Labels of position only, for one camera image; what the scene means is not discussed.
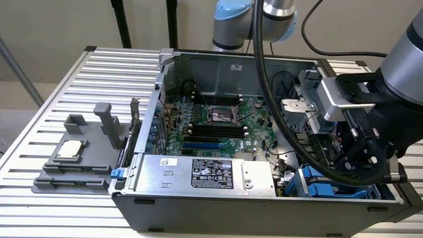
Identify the white case sticker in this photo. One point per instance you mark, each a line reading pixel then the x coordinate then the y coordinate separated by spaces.
pixel 235 67

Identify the grey metal frame bar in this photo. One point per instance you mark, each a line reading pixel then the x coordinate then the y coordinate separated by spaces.
pixel 20 72

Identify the CPU socket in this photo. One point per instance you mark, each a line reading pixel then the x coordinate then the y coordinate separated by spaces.
pixel 221 114

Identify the silver chipset heat sink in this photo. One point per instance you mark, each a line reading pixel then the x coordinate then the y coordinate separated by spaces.
pixel 246 156

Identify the blue expansion slot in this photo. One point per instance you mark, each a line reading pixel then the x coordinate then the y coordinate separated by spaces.
pixel 201 145

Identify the open black PC case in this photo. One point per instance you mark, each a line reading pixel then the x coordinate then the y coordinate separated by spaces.
pixel 231 213

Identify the silver CPU chip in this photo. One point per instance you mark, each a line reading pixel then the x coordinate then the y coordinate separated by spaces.
pixel 71 148

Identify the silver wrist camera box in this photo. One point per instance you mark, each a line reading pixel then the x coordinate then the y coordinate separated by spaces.
pixel 330 95

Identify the silver drive cage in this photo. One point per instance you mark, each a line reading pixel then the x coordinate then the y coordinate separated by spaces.
pixel 303 109

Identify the green motherboard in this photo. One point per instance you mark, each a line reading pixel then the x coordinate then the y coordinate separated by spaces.
pixel 197 146

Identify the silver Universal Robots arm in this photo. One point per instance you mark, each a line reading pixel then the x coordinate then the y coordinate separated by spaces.
pixel 402 64

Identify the grey parts rack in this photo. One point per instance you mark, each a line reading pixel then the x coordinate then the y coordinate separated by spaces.
pixel 99 148

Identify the blue case latch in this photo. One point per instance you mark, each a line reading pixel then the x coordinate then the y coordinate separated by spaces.
pixel 117 173

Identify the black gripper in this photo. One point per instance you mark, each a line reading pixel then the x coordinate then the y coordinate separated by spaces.
pixel 392 119

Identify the black vertical pole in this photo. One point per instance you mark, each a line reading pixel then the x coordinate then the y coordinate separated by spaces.
pixel 171 22
pixel 121 22

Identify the black RAM slot bank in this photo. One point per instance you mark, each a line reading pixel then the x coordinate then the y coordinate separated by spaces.
pixel 216 99
pixel 217 131

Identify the blue disk bay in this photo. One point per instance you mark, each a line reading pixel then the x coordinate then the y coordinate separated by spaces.
pixel 316 188

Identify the silver power supply unit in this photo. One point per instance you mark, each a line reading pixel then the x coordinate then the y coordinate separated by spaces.
pixel 184 176

